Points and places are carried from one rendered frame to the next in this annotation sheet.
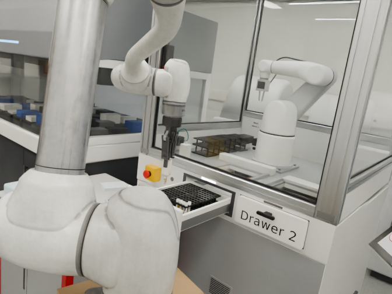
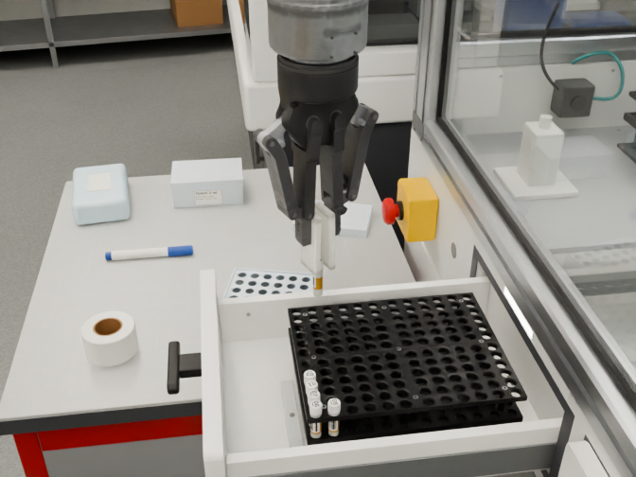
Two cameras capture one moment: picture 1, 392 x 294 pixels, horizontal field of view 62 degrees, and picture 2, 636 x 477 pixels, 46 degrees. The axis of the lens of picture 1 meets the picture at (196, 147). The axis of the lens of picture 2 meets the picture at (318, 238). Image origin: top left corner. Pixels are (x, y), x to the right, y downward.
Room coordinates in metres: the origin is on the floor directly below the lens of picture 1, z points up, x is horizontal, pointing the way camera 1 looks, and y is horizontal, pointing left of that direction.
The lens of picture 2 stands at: (0.77, -0.35, 1.44)
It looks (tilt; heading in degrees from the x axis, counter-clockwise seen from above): 32 degrees down; 43
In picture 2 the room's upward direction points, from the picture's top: straight up
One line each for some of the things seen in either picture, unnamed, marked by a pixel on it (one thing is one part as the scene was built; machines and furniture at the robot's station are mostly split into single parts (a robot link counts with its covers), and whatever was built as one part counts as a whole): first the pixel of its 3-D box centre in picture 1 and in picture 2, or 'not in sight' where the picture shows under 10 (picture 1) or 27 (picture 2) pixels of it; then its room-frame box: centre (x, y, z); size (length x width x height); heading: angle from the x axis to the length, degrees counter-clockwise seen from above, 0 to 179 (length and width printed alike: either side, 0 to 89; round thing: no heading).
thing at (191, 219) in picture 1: (188, 201); (404, 373); (1.29, 0.00, 0.86); 0.40 x 0.26 x 0.06; 141
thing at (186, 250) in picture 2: not in sight; (150, 253); (1.32, 0.53, 0.77); 0.14 x 0.02 x 0.02; 141
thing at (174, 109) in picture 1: (173, 109); (317, 20); (1.26, 0.10, 1.24); 0.09 x 0.09 x 0.06
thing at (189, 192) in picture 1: (186, 200); (397, 371); (1.28, 0.01, 0.87); 0.22 x 0.18 x 0.06; 141
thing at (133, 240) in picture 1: (137, 238); not in sight; (0.64, 0.10, 1.02); 0.18 x 0.16 x 0.22; 88
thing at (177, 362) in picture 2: not in sight; (185, 365); (1.11, 0.15, 0.91); 0.07 x 0.04 x 0.01; 51
